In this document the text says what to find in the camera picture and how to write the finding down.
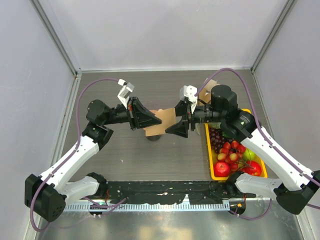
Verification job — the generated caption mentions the red grape bunch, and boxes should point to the red grape bunch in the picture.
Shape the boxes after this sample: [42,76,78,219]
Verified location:
[209,128,228,154]

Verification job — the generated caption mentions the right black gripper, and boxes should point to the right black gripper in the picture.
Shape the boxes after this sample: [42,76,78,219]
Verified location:
[165,99,225,138]

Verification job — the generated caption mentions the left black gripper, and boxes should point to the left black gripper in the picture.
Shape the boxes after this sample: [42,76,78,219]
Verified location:
[103,96,162,131]

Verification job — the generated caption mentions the light green apple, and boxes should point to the light green apple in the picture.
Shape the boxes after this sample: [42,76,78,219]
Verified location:
[243,148,256,161]

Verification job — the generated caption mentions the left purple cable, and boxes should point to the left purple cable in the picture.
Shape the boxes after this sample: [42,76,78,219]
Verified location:
[29,77,132,232]

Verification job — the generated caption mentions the yellow plastic fruit tray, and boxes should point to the yellow plastic fruit tray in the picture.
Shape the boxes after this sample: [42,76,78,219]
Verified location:
[204,123,268,182]

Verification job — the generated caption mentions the white slotted cable duct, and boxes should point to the white slotted cable duct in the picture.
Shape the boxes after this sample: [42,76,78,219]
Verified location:
[64,201,230,213]

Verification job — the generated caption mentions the glass coffee carafe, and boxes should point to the glass coffee carafe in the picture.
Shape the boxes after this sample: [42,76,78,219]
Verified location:
[146,135,161,142]

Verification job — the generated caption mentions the red apple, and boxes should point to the red apple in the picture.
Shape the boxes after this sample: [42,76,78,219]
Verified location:
[213,161,231,178]
[241,160,262,177]

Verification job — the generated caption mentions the coffee filter paper pack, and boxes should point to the coffee filter paper pack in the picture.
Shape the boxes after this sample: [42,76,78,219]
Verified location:
[197,79,219,106]

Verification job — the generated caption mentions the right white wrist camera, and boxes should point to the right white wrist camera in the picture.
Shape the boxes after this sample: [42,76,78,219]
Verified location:
[179,85,198,114]

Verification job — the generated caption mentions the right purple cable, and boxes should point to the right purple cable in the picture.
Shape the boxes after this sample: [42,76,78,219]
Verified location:
[194,67,320,220]

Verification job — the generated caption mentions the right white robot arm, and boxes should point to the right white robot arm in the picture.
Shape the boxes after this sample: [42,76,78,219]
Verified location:
[165,85,320,215]

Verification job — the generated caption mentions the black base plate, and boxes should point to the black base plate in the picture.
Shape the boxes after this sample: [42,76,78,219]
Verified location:
[99,180,256,205]

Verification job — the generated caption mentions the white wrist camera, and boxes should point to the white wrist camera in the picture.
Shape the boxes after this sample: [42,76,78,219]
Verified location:
[179,85,198,114]
[117,79,135,107]

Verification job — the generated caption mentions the purple cable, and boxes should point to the purple cable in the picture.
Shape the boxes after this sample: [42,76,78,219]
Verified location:
[29,77,132,232]
[194,67,320,220]

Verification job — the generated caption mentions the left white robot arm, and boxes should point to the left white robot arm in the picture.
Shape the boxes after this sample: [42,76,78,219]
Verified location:
[24,97,162,222]

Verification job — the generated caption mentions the brown paper coffee filter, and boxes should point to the brown paper coffee filter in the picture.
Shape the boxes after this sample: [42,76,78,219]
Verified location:
[144,108,177,137]

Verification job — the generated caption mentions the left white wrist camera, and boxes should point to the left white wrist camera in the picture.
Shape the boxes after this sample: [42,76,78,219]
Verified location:
[117,79,135,107]

